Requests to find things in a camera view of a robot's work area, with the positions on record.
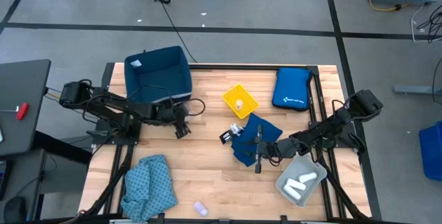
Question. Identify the yellow plastic basket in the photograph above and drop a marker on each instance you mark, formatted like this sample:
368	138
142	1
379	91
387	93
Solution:
248	96

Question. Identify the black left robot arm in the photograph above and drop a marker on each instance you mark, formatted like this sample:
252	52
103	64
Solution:
114	104

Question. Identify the teal patterned cloth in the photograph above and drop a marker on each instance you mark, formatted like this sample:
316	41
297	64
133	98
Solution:
148	189

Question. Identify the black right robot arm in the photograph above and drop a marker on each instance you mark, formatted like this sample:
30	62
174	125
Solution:
362	104

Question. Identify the clear plastic cup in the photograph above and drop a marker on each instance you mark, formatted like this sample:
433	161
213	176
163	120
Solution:
239	104

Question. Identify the black and white medical device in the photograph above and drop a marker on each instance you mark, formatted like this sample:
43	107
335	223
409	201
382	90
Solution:
226	136

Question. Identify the gray metal foot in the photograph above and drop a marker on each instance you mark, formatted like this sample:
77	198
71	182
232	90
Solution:
414	90

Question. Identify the navy fabric storage bin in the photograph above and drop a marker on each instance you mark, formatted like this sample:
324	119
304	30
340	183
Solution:
159	75

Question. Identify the dark gray side desk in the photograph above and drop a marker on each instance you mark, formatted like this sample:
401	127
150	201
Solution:
24	79

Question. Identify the navy blue cloth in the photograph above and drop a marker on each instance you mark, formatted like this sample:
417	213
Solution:
269	130

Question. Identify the gray plastic bin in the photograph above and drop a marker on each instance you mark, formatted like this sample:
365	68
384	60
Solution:
312	165

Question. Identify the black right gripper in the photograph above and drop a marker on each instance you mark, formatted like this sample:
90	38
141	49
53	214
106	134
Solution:
273	149

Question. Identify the white gauze roll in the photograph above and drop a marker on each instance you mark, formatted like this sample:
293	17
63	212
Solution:
308	177
291	192
296	184

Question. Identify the blue plastic crate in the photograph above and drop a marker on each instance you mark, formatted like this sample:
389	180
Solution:
433	151

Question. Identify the black computer mouse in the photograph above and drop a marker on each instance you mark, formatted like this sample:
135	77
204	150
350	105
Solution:
14	209

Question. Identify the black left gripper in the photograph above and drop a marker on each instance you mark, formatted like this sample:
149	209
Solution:
172	115

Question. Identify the blue first aid pouch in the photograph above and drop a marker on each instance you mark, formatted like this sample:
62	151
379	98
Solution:
291	85

